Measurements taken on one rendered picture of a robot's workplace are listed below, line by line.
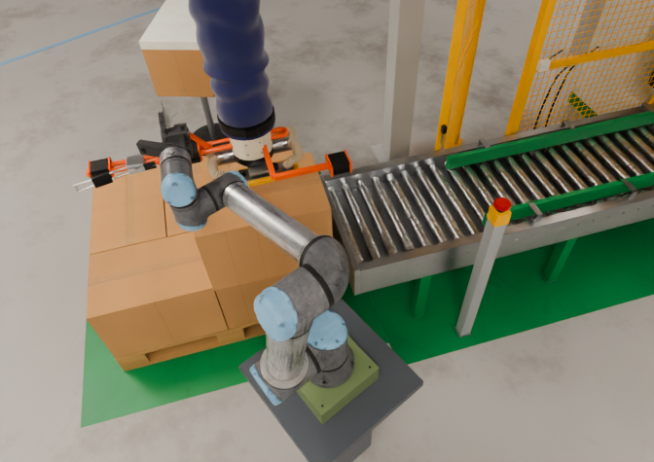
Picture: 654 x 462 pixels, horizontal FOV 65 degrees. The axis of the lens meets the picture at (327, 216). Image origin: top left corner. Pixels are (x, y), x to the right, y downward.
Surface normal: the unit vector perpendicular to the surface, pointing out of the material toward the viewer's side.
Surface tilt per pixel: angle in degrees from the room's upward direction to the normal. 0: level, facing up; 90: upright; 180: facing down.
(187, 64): 90
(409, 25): 90
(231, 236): 90
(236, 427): 0
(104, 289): 0
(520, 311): 0
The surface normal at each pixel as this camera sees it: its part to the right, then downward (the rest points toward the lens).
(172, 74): -0.09, 0.74
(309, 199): -0.04, -0.67
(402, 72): 0.27, 0.70
